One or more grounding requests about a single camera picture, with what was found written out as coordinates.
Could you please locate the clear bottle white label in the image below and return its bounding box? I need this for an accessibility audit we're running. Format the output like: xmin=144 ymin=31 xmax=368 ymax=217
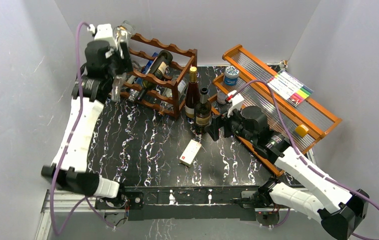
xmin=159 ymin=77 xmax=188 ymax=115

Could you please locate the dark bottle cream label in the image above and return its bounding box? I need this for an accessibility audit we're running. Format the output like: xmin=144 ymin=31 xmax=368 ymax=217
xmin=135 ymin=50 xmax=173 ymax=102

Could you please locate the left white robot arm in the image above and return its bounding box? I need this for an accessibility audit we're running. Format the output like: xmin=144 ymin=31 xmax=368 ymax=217
xmin=41 ymin=40 xmax=133 ymax=208

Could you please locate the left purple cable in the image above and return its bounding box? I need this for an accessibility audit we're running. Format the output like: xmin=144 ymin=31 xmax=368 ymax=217
xmin=49 ymin=21 xmax=118 ymax=237

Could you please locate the small grey capped jar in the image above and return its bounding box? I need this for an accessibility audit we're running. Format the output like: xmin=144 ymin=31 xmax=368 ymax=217
xmin=216 ymin=90 xmax=228 ymax=105

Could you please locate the orange tiered display shelf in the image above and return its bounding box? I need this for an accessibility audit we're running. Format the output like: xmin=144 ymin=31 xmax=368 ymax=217
xmin=204 ymin=44 xmax=343 ymax=177

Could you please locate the purple cable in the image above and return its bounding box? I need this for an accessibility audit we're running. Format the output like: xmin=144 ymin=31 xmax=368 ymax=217
xmin=49 ymin=21 xmax=118 ymax=237
xmin=230 ymin=79 xmax=379 ymax=240

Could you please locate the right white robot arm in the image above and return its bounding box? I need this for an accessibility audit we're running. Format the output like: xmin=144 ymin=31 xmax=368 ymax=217
xmin=204 ymin=106 xmax=369 ymax=240

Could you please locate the blue lidded jar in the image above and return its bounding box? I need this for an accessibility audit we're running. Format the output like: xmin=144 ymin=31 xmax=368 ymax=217
xmin=224 ymin=65 xmax=240 ymax=86

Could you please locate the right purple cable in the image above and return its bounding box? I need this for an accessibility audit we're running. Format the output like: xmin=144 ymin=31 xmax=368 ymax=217
xmin=230 ymin=79 xmax=379 ymax=240

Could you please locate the clear glass bottle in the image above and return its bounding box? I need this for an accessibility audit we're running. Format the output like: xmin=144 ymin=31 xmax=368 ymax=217
xmin=111 ymin=20 xmax=135 ymax=102

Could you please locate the dark red wine bottle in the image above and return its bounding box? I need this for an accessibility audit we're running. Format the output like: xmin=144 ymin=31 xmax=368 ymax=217
xmin=185 ymin=66 xmax=200 ymax=119

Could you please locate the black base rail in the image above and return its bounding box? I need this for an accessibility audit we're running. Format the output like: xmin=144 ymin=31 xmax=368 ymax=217
xmin=95 ymin=186 xmax=291 ymax=222

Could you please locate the green wine bottle brown label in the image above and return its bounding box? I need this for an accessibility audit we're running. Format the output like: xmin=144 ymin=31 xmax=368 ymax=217
xmin=194 ymin=87 xmax=212 ymax=134

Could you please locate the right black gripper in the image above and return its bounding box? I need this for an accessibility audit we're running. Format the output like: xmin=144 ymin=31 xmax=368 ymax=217
xmin=204 ymin=103 xmax=256 ymax=144

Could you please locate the blue patterned bottle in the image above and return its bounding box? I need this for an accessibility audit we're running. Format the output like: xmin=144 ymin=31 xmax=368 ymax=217
xmin=133 ymin=52 xmax=158 ymax=85

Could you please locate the brown wooden wine rack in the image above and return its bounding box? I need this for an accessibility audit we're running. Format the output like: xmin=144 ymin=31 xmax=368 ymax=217
xmin=131 ymin=33 xmax=198 ymax=119

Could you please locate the aluminium frame rail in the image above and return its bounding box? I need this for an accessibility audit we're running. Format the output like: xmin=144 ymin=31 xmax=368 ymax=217
xmin=34 ymin=188 xmax=351 ymax=240

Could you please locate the pack of coloured markers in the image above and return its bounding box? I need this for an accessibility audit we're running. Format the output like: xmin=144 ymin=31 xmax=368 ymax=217
xmin=267 ymin=70 xmax=314 ymax=107

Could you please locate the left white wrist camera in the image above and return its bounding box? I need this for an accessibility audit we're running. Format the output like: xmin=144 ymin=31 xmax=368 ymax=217
xmin=87 ymin=23 xmax=118 ymax=50

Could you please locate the white rectangular box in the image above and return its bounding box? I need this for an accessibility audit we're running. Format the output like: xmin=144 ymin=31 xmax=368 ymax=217
xmin=179 ymin=139 xmax=202 ymax=167

